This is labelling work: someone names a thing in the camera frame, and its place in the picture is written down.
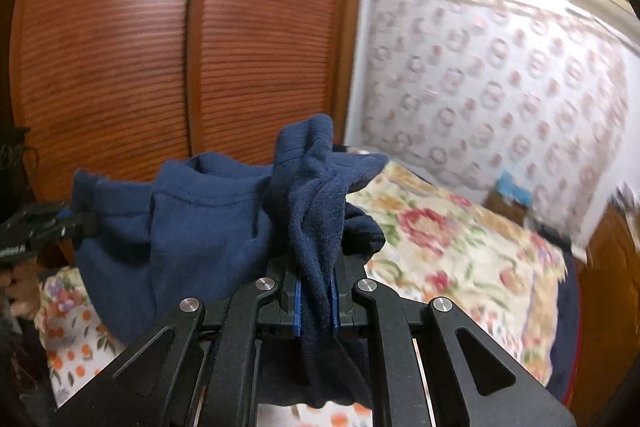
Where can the bed sheet with orange print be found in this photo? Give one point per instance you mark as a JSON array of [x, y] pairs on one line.
[[75, 347]]

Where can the wooden cabinet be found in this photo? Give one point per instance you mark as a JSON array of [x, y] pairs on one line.
[[615, 282]]

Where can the sheer curtain with circle pattern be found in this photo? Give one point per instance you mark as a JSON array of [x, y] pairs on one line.
[[475, 82]]

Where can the navy blanket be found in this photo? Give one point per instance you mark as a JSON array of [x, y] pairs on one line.
[[567, 332]]

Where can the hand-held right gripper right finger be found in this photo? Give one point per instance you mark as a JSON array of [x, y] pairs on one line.
[[336, 307]]

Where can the wooden louvered wardrobe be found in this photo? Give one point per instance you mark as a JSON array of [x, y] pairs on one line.
[[125, 32]]

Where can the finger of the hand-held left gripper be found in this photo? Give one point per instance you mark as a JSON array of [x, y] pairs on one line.
[[75, 223]]

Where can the cardboard box with blue cloth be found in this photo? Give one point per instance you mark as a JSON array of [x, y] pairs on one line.
[[510, 202]]

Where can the floral blanket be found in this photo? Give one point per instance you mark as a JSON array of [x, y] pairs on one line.
[[450, 247]]

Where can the person's left hand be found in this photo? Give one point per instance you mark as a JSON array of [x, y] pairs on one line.
[[20, 292]]

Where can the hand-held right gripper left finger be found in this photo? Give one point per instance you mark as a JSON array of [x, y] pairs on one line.
[[298, 307]]

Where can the navy sweatshirt with orange print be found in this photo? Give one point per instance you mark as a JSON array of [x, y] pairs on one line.
[[200, 217]]

